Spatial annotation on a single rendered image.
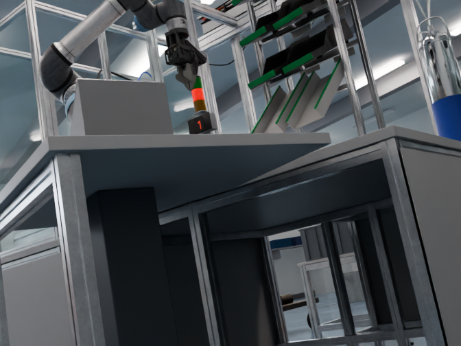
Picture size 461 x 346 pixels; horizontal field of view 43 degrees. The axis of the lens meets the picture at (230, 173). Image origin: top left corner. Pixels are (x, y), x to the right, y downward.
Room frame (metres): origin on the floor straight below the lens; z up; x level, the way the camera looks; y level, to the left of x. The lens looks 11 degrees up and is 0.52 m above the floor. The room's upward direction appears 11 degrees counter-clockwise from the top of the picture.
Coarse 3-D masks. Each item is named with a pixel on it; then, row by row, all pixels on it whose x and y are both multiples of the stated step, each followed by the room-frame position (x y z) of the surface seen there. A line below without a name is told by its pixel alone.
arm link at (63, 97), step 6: (72, 72) 1.97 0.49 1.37; (72, 78) 1.96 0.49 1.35; (66, 84) 1.96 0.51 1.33; (72, 84) 1.95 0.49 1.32; (48, 90) 1.98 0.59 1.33; (54, 90) 1.96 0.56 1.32; (60, 90) 1.96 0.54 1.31; (66, 90) 1.96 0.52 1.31; (72, 90) 1.95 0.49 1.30; (60, 96) 1.99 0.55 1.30; (66, 96) 1.96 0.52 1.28; (66, 102) 1.97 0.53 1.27
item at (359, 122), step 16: (272, 0) 2.18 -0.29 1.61; (352, 0) 1.98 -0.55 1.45; (336, 16) 1.84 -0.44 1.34; (352, 16) 1.99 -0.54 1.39; (336, 32) 1.85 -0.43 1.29; (256, 48) 2.05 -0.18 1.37; (368, 64) 1.98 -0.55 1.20; (288, 80) 2.18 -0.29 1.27; (352, 80) 1.85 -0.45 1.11; (368, 80) 1.99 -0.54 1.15; (352, 96) 1.85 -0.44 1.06
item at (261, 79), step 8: (304, 40) 2.00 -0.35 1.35; (288, 48) 2.10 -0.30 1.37; (296, 48) 1.97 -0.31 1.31; (272, 56) 2.07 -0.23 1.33; (280, 56) 2.09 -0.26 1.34; (288, 56) 1.93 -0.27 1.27; (296, 56) 1.96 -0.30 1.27; (272, 64) 2.06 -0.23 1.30; (280, 64) 2.09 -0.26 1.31; (288, 64) 1.92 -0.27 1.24; (264, 72) 2.03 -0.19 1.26; (272, 72) 1.87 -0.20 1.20; (280, 72) 1.89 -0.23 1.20; (256, 80) 1.93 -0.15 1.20; (264, 80) 1.91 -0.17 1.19
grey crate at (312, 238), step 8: (320, 224) 4.05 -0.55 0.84; (336, 224) 3.98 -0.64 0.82; (344, 224) 3.95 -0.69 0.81; (304, 232) 4.14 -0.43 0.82; (312, 232) 4.11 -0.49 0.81; (320, 232) 4.07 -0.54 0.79; (336, 232) 4.00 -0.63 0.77; (344, 232) 3.96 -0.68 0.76; (304, 240) 4.16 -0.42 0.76; (312, 240) 4.12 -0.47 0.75; (320, 240) 4.08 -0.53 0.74; (336, 240) 4.00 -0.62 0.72; (344, 240) 3.97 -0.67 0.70; (304, 248) 4.17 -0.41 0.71; (312, 248) 4.12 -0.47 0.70; (320, 248) 4.09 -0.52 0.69; (344, 248) 3.97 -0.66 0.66; (352, 248) 3.94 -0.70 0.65; (312, 256) 4.13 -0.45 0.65; (320, 256) 4.09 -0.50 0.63
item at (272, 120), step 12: (300, 84) 1.95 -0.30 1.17; (276, 96) 2.05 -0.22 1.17; (288, 96) 2.05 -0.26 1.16; (276, 108) 2.04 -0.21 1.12; (288, 108) 1.89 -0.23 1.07; (264, 120) 1.99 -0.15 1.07; (276, 120) 1.84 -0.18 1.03; (252, 132) 1.94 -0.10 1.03; (264, 132) 1.97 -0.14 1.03; (276, 132) 1.89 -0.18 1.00
